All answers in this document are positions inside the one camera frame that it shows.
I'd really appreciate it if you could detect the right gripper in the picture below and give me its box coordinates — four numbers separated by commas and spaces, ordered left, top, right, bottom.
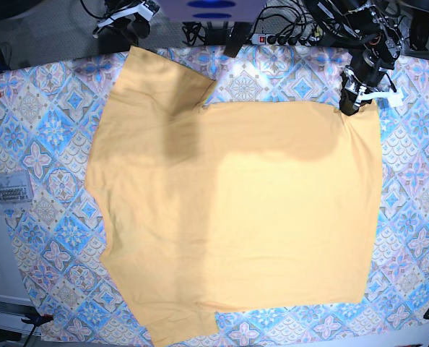
92, 1, 151, 38

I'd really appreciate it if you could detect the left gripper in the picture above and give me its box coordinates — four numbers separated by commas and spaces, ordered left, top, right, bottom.
339, 50, 404, 115

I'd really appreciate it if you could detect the yellow T-shirt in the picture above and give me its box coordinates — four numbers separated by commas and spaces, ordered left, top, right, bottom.
84, 47, 382, 346

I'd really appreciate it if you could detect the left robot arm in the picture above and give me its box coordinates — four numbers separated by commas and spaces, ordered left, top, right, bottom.
305, 1, 404, 116

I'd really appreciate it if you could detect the white power strip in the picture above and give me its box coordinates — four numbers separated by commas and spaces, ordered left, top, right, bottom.
249, 33, 300, 46

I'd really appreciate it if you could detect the patterned blue tablecloth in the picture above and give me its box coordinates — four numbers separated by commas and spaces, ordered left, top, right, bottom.
0, 46, 429, 346

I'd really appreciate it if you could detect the clear plastic screw box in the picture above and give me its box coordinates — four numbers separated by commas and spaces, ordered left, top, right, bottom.
0, 170, 33, 211

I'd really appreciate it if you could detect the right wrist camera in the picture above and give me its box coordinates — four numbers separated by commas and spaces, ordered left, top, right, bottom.
141, 0, 160, 21

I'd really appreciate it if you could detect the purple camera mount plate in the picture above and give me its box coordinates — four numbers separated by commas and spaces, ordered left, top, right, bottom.
157, 0, 267, 22

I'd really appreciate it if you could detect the black bracket under mount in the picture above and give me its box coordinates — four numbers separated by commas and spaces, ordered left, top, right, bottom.
223, 22, 253, 58

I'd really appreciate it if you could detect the orange handled clamp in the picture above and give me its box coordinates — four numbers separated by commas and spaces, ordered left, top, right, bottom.
21, 313, 53, 327

